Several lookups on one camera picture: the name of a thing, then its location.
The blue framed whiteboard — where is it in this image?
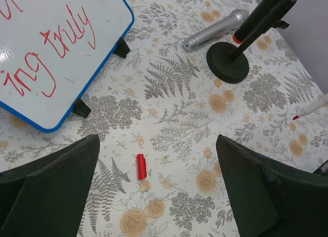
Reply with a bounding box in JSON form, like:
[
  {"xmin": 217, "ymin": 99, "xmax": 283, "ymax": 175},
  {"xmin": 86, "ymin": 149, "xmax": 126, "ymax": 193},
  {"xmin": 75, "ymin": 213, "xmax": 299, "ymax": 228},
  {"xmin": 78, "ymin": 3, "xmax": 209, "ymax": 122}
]
[{"xmin": 1, "ymin": 0, "xmax": 134, "ymax": 132}]

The red whiteboard marker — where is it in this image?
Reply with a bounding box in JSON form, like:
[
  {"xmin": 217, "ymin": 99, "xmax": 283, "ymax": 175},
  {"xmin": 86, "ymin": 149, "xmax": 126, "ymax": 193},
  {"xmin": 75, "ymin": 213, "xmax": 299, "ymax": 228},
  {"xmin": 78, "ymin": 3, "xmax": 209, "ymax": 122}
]
[{"xmin": 293, "ymin": 94, "xmax": 327, "ymax": 120}]

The floral table mat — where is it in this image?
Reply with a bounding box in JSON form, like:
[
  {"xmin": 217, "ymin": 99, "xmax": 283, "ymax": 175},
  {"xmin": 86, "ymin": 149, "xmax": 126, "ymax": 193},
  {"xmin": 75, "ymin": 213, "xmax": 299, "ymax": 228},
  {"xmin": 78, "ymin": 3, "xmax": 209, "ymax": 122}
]
[{"xmin": 1, "ymin": 0, "xmax": 327, "ymax": 236}]

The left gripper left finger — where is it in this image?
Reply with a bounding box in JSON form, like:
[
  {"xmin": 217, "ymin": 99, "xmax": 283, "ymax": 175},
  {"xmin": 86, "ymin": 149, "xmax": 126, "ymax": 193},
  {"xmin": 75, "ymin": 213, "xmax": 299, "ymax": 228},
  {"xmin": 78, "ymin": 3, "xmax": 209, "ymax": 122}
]
[{"xmin": 1, "ymin": 134, "xmax": 100, "ymax": 236}]

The black microphone on stand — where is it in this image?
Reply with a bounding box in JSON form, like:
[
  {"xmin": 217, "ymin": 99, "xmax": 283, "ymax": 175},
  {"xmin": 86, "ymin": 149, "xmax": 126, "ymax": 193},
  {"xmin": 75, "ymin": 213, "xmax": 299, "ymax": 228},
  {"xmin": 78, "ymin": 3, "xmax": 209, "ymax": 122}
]
[{"xmin": 182, "ymin": 0, "xmax": 302, "ymax": 84}]

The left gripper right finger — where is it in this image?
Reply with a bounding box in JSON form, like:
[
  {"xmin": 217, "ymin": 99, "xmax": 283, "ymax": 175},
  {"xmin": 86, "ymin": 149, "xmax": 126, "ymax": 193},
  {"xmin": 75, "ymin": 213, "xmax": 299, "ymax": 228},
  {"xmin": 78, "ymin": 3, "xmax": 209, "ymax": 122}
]
[{"xmin": 216, "ymin": 135, "xmax": 327, "ymax": 236}]

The red marker cap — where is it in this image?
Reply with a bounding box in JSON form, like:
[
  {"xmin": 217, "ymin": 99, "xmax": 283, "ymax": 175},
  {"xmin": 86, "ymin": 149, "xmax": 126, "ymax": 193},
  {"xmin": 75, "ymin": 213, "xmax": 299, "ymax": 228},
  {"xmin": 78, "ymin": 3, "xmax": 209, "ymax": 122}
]
[{"xmin": 137, "ymin": 154, "xmax": 147, "ymax": 180}]

